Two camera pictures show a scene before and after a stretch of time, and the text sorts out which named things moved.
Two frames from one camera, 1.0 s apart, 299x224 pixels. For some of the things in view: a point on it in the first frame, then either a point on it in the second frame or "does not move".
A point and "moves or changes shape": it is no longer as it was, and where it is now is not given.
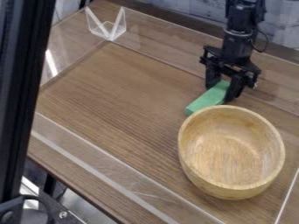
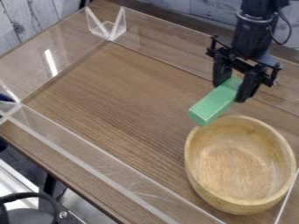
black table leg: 51,185 does not move
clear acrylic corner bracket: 107,30 does not move
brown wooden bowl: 231,151 moves or changes shape
